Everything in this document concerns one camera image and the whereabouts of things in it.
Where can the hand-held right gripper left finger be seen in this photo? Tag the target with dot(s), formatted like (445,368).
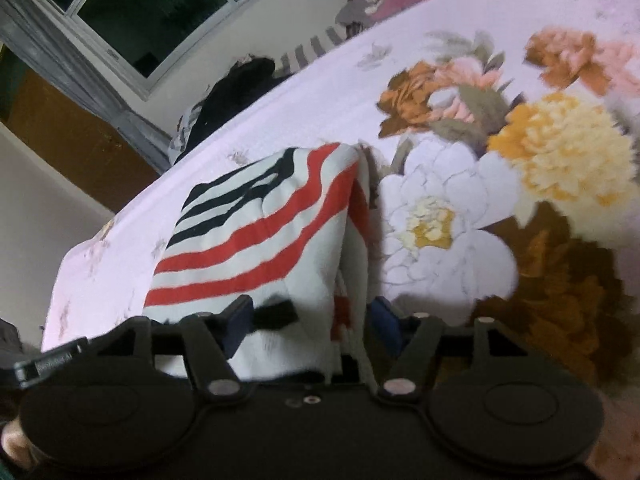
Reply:
(236,324)

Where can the brown wooden door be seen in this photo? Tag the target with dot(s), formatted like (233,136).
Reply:
(75,145)

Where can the white framed window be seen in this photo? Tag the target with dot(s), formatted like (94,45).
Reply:
(150,15)

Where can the person's left hand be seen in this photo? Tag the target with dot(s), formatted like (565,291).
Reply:
(12,442)

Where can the dark clothes pile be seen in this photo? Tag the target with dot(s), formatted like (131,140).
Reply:
(225,97)

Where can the striped black red white garment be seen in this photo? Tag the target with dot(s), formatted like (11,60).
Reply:
(250,230)

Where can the pink floral bed sheet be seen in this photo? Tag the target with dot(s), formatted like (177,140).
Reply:
(325,110)

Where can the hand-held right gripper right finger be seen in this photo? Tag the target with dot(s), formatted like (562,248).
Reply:
(384,325)

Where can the grey curtain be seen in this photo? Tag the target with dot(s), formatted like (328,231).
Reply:
(100,95)

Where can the grey striped cloth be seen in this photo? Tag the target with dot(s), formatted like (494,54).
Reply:
(307,52)

